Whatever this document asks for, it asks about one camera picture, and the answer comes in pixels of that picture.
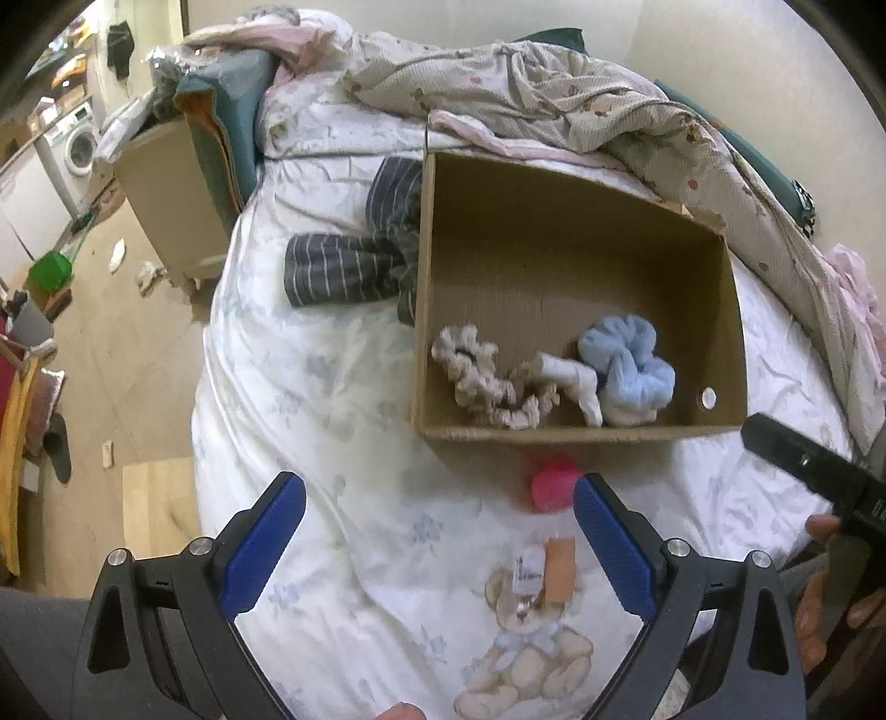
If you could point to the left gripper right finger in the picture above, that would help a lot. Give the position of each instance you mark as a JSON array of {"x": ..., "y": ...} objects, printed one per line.
[{"x": 750, "y": 667}]

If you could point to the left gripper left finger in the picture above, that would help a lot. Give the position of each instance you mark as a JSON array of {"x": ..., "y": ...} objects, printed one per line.
[{"x": 124, "y": 668}]

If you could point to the light blue fluffy scrunchie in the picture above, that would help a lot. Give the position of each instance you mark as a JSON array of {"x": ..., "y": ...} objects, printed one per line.
[{"x": 634, "y": 383}]

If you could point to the clear plastic label packet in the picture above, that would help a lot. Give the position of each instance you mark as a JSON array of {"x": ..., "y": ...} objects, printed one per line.
[{"x": 528, "y": 571}]

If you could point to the white fluffy sock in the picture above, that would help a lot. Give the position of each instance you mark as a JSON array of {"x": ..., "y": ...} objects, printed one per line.
[{"x": 577, "y": 380}]

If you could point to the beige lace scrunchie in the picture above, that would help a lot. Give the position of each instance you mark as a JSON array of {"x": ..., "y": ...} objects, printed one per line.
[{"x": 513, "y": 403}]

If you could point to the person's right hand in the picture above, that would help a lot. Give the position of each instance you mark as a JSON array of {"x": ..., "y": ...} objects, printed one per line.
[{"x": 869, "y": 611}]

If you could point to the wooden chair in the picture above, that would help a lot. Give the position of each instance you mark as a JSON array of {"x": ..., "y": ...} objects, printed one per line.
[{"x": 30, "y": 397}]

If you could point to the orange adhesive bandage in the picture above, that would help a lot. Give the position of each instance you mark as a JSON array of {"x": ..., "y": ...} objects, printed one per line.
[{"x": 560, "y": 570}]

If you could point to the pink rubber duck toy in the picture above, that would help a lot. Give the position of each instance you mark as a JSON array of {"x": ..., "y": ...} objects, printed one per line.
[{"x": 552, "y": 487}]

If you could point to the white floral bed sheet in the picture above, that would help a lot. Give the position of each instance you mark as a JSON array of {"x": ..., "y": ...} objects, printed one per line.
[{"x": 383, "y": 595}]

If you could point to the brown cardboard box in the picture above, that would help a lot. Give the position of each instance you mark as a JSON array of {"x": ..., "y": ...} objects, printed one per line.
[{"x": 532, "y": 257}]

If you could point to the striped dark grey garment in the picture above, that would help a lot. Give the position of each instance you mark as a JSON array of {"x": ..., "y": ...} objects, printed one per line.
[{"x": 382, "y": 264}]

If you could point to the wooden bedside stand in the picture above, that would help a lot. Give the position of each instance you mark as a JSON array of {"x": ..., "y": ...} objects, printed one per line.
[{"x": 162, "y": 180}]

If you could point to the beige patterned quilt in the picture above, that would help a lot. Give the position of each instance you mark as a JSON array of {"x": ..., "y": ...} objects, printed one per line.
[{"x": 567, "y": 100}]

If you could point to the white washing machine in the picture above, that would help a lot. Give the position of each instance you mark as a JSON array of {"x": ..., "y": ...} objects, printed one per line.
[{"x": 67, "y": 150}]

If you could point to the teal pillow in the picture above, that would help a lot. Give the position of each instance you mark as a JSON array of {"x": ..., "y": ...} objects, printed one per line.
[{"x": 220, "y": 95}]

